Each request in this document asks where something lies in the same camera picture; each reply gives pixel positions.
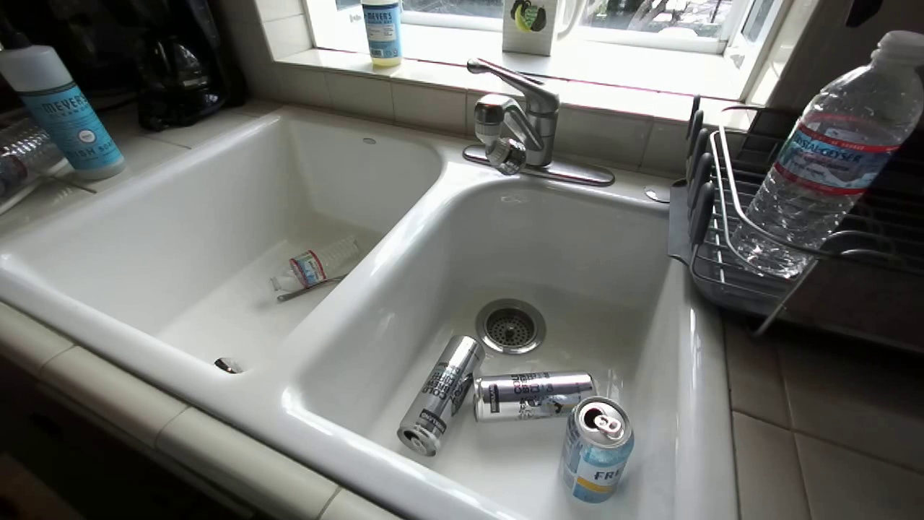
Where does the clear plastic water bottle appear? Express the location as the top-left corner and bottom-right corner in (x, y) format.
(730, 29), (924, 280)

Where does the teal spray bottle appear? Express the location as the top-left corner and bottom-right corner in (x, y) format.
(0, 45), (126, 182)

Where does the chrome sink faucet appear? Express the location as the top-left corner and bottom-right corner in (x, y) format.
(463, 58), (615, 188)

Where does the short silver can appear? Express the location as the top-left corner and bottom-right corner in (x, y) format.
(473, 371), (596, 419)

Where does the white double basin sink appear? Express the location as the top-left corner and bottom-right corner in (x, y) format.
(0, 110), (738, 520)

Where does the small tube in left basin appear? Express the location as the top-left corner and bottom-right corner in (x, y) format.
(271, 230), (380, 299)

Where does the tall silver can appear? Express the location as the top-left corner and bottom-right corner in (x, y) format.
(397, 335), (486, 456)

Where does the upright blue white can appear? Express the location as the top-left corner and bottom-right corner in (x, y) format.
(560, 397), (635, 501)

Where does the white mug with green design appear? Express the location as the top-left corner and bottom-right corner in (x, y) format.
(504, 0), (559, 58)

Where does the blue label soap dispenser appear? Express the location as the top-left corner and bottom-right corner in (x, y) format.
(361, 0), (403, 68)

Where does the black coffee maker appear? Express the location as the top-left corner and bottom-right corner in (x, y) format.
(136, 0), (250, 130)

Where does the clear plastic container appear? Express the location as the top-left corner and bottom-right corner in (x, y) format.
(0, 110), (69, 212)

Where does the black wire dish rack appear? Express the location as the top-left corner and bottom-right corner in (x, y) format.
(668, 100), (924, 355)

